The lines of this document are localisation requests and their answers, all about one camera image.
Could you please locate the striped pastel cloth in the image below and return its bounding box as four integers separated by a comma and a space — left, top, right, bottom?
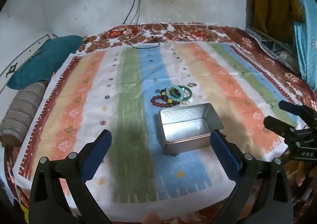
12, 41, 304, 211

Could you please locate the clear storage basket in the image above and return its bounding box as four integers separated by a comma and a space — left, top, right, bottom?
244, 27, 301, 71

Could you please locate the dark red bead bracelet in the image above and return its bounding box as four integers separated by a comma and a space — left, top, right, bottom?
151, 93, 174, 109

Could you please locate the brown striped bolster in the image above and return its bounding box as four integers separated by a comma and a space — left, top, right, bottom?
0, 81, 49, 146

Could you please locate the silver metal tin box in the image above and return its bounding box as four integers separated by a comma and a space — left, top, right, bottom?
158, 103, 224, 155

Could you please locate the multicolour glass bead bracelet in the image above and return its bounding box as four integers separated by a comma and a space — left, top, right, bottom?
154, 87, 169, 97

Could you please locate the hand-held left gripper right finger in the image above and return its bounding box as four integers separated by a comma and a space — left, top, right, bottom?
210, 129, 294, 224

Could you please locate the black cable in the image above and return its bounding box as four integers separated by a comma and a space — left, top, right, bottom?
122, 0, 137, 25
129, 0, 169, 49

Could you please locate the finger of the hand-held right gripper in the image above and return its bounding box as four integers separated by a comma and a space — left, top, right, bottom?
263, 116, 298, 140
279, 100, 317, 129

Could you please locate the blue dotted cloth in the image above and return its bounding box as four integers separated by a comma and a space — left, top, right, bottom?
282, 0, 317, 94

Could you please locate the white embroidered pillow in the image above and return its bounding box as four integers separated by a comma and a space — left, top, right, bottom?
0, 33, 53, 96

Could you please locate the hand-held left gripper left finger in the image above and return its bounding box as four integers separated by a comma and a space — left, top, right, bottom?
29, 129, 112, 224

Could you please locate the light blue bead bracelet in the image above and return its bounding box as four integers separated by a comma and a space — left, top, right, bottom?
165, 86, 186, 104

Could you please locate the white cable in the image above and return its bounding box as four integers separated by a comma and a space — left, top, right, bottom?
123, 24, 165, 44

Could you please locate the green jade bangle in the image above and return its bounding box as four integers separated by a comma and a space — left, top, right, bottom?
173, 85, 193, 102

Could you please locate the teal pillow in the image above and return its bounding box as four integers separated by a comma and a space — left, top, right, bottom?
7, 35, 85, 90

